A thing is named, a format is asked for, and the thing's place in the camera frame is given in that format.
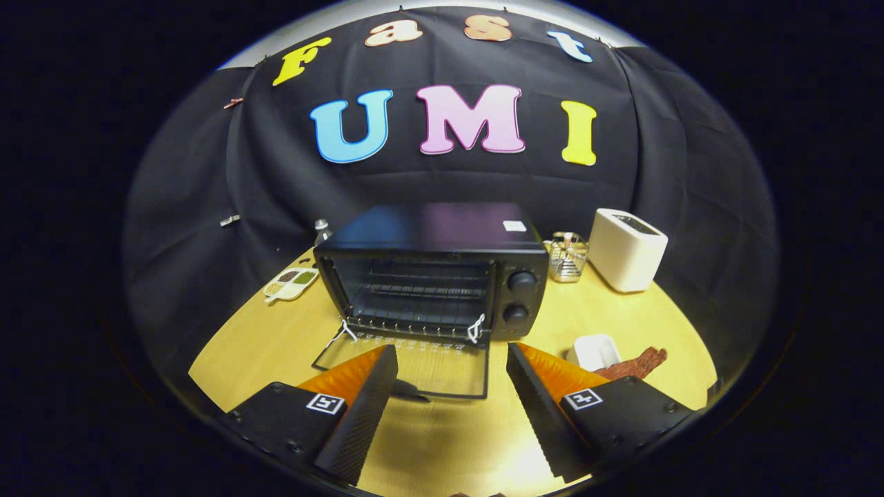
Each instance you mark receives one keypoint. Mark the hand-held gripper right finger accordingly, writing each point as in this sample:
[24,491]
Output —
[539,414]

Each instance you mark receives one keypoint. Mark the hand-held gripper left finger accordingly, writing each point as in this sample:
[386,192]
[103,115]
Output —
[362,421]

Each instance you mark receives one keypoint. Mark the brown grilled meat piece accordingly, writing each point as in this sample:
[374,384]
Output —
[639,362]

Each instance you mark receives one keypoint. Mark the black toaster oven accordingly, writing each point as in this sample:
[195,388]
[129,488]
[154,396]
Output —
[442,228]

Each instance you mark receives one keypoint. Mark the white toaster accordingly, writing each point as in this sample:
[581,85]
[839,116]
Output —
[625,255]

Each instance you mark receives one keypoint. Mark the white rectangular tray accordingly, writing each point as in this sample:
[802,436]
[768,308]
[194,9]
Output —
[594,351]

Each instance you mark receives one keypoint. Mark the white divided spice dish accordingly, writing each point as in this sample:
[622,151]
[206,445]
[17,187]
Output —
[291,284]

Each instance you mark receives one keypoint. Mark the small clear bottle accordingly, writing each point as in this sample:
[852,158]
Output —
[322,233]

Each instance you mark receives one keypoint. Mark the white cloth clip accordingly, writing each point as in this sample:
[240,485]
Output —
[230,220]

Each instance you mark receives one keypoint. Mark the red cloth clip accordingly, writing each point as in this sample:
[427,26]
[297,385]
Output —
[233,103]

